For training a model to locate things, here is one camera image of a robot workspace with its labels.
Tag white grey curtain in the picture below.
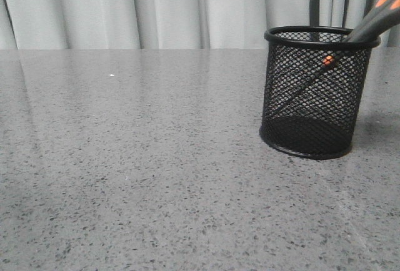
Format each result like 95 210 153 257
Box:
0 0 400 50

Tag grey orange handled scissors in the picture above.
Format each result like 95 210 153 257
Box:
271 0 399 116

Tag black mesh pen holder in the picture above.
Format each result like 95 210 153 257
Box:
259 26 381 160

